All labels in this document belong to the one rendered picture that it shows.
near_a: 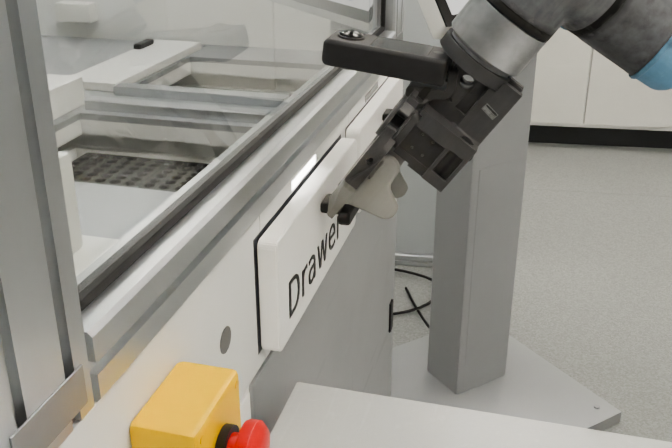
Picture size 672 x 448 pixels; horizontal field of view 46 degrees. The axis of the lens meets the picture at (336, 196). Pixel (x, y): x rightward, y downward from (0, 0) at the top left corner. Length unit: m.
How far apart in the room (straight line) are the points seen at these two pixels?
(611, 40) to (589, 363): 1.61
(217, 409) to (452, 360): 1.46
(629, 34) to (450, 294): 1.24
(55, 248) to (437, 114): 0.41
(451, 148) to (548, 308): 1.77
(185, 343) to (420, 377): 1.50
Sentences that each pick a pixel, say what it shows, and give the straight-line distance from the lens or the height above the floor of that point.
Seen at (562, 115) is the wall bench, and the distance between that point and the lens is 3.80.
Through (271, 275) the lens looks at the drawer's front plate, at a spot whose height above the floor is 0.90.
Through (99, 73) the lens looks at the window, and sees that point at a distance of 0.46.
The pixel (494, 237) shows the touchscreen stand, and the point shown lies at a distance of 1.81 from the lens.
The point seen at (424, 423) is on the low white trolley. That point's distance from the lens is 0.73.
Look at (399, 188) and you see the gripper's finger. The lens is 0.79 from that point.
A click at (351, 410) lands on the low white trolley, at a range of 0.74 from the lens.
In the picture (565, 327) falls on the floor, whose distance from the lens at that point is 2.38.
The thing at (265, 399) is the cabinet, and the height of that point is 0.76.
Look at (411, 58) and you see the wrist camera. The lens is 0.70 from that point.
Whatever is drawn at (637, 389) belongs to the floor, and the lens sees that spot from 2.18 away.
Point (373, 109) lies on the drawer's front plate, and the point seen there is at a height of 0.93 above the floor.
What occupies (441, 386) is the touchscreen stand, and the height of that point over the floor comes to 0.04.
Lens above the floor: 1.22
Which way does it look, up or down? 23 degrees down
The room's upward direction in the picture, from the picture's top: straight up
